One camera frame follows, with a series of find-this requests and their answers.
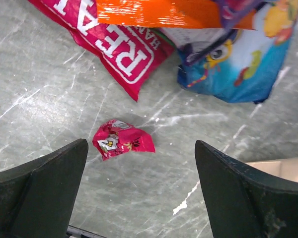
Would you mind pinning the purple FOXS candy bag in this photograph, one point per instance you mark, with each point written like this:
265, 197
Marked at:
239, 14

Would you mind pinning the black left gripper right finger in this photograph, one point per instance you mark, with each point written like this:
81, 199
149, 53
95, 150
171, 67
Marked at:
245, 202

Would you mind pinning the red REAL chips bag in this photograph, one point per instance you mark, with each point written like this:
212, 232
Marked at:
129, 53

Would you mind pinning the blue checkered paper bag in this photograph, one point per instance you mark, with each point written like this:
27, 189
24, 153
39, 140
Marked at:
283, 168

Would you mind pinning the pink small candy packet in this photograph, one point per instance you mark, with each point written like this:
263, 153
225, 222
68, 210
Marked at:
116, 137

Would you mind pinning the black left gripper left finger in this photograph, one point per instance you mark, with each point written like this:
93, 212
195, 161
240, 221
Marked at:
37, 198

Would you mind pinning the purple candy snack bag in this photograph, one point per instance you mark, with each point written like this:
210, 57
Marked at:
212, 44

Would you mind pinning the orange snack bag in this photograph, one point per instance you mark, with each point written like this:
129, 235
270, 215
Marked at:
192, 14

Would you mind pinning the blue candy snack bag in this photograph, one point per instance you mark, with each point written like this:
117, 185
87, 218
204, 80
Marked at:
245, 64

